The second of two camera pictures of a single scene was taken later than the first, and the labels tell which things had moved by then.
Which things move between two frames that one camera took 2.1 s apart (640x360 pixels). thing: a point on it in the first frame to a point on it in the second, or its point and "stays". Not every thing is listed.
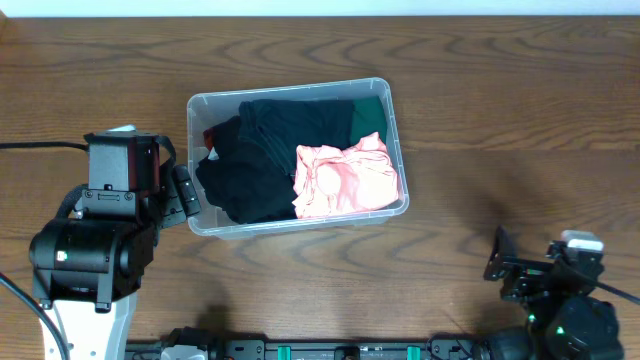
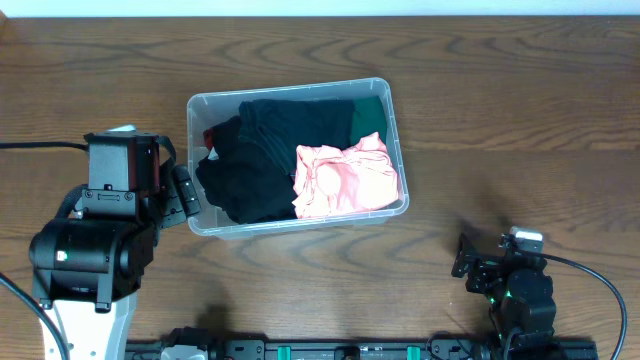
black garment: (245, 183) stays
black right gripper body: (530, 286) to (485, 279)
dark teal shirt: (280, 126) stays
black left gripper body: (177, 201) stays
